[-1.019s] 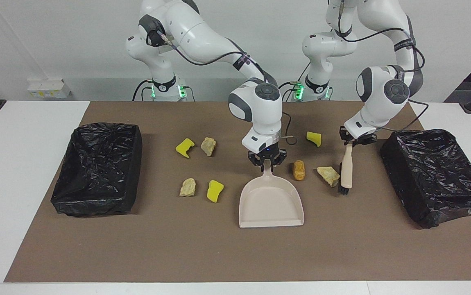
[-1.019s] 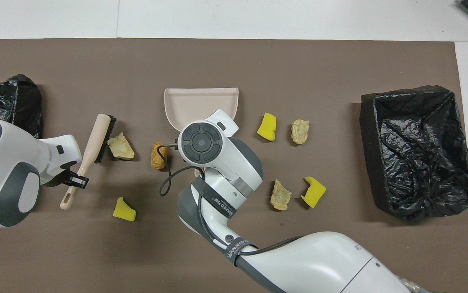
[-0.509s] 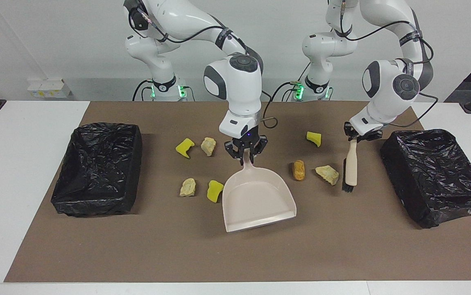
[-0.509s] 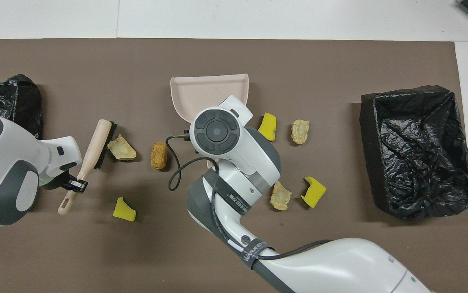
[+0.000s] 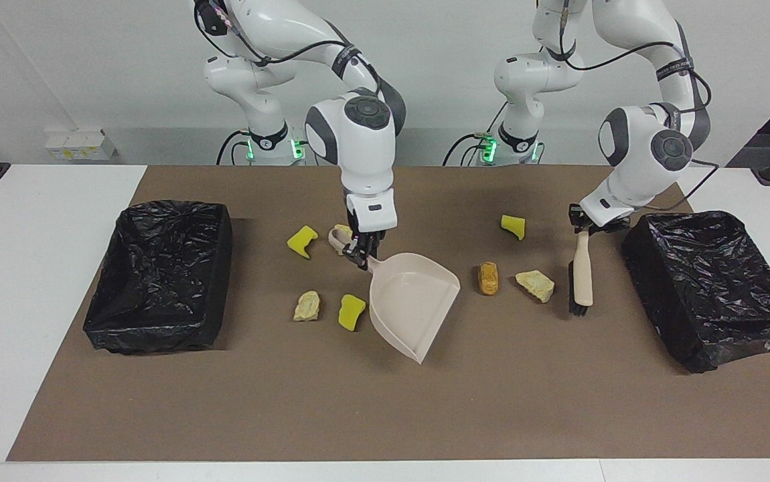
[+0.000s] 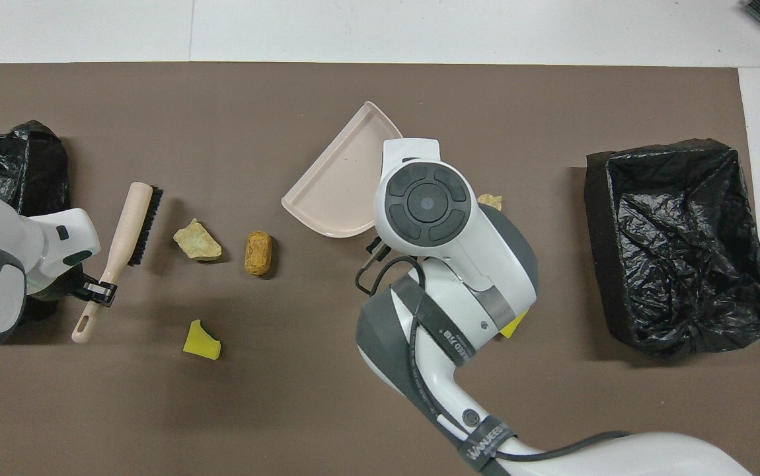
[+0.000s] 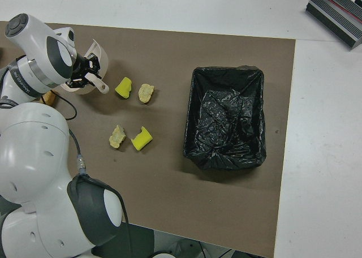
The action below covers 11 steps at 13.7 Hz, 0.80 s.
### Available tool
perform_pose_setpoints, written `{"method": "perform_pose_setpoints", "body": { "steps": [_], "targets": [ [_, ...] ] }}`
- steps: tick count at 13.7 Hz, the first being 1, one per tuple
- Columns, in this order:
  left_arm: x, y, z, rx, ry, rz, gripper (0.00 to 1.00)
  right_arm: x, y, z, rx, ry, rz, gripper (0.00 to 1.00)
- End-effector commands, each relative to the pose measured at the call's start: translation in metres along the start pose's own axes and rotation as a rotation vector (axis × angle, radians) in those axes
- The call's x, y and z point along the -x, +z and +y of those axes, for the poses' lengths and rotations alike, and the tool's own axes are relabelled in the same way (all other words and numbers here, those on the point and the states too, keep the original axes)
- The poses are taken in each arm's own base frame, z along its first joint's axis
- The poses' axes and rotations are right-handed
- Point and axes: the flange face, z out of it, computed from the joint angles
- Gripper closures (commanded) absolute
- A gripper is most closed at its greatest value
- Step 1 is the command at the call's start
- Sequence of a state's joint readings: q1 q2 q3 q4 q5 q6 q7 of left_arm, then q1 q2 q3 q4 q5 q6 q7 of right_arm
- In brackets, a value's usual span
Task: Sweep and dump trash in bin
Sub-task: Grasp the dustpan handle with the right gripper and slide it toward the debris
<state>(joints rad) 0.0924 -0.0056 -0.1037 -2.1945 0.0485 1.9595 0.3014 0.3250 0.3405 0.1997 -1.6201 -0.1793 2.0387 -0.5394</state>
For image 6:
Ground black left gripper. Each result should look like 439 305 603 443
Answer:
55 271 119 307

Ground beige hand brush black bristles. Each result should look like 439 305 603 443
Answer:
71 182 164 344

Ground beige layered pastry piece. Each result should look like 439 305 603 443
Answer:
173 218 223 262

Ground brown bread loaf toy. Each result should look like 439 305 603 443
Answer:
245 230 274 277

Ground beige plastic dustpan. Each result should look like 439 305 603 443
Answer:
281 101 404 239

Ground notched yellow sponge piece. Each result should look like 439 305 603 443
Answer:
500 309 530 339

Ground bin lined with black bag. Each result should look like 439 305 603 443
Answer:
584 138 760 360
0 120 70 325

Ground brown table mat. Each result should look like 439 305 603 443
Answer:
0 63 760 476

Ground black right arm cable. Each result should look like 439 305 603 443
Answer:
356 255 632 463

